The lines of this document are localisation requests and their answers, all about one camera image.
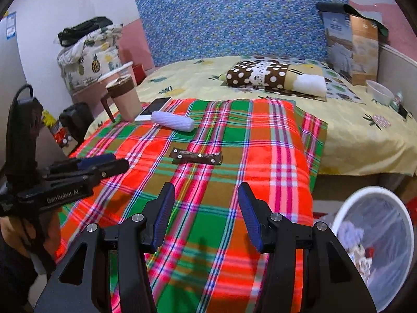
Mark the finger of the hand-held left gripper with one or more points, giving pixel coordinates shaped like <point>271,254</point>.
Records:
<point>97,160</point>
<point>110,168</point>

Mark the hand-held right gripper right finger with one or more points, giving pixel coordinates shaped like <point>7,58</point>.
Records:
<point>249,215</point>

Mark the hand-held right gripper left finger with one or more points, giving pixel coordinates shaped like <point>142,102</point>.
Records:
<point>164,215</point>

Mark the brown dotted snack wrapper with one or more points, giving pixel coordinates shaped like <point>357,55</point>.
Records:
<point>195,157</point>

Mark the white foam net sleeve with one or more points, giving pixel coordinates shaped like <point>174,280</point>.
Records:
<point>172,121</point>

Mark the white round bin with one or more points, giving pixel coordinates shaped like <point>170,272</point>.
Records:
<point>338,212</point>

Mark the person's left forearm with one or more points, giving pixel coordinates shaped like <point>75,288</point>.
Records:
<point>13,277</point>

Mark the person's left hand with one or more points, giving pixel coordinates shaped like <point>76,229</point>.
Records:
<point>52,231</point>

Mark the red yellow packaging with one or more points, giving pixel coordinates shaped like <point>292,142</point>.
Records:
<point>57,133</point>

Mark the black backpack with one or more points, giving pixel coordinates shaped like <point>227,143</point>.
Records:
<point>76,120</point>

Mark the brown lidded mug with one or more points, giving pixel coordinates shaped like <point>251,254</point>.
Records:
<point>127,101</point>

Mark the smartphone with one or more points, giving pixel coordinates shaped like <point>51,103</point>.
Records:
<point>153,109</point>

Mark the white refrigerator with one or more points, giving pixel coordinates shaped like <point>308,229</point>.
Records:
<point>13,65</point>

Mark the pink storage box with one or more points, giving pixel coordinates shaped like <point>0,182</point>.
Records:
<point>97,86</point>

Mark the red green plaid blanket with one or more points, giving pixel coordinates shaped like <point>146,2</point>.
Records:
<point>228,137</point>

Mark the pineapple print quilt bundle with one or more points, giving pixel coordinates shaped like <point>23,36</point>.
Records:
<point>91,62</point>

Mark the black bag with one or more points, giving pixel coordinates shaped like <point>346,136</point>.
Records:
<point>81,31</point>

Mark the yellow pineapple print bed sheet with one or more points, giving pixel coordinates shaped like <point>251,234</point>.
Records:
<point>352,143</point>

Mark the brown polka dot pillow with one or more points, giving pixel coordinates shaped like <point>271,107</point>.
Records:
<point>247,75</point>

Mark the clear plastic bin liner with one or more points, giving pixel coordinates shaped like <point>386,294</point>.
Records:
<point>391,244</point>

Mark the white pineapple print pillow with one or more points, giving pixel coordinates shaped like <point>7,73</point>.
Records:
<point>342,91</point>

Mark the white bowl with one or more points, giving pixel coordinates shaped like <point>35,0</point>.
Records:
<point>379,91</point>

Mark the small green bottle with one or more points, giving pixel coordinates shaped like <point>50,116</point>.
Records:
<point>396,103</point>

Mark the small black item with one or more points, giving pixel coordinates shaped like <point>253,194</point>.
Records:
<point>405,111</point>

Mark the blue floral headboard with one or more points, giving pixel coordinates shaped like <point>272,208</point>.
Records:
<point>241,16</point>

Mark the white bed side board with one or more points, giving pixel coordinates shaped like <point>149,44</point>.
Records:
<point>397,71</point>

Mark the black cloth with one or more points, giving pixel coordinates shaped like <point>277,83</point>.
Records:
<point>329,6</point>

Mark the blue wall sticker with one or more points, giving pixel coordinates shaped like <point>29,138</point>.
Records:
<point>10,26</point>

